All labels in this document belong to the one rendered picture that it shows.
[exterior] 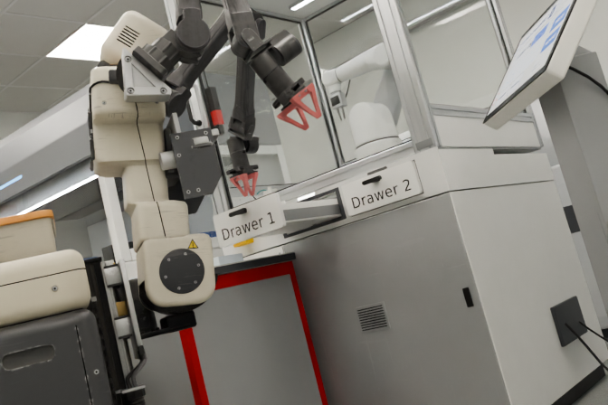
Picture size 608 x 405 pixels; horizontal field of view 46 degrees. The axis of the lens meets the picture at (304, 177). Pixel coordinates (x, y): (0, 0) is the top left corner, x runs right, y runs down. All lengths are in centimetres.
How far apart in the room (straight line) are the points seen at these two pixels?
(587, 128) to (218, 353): 124
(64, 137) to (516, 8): 367
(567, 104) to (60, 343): 133
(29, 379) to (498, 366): 137
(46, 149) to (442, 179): 180
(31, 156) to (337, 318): 162
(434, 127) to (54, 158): 170
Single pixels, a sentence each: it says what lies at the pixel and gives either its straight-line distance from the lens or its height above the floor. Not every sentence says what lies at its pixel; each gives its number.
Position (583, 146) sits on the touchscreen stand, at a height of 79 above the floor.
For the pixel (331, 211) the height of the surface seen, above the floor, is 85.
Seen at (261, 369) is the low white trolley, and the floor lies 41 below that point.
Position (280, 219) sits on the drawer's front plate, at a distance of 224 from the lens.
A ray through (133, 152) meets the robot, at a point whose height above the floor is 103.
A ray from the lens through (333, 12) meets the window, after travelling 258.
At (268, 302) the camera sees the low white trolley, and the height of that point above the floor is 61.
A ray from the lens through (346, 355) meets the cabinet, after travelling 259.
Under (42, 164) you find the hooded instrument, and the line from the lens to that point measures 338.
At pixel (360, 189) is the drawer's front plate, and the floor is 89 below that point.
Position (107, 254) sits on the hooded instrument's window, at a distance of 306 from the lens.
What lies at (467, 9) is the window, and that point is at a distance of 300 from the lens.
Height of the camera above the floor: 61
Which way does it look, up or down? 9 degrees up
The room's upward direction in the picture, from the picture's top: 15 degrees counter-clockwise
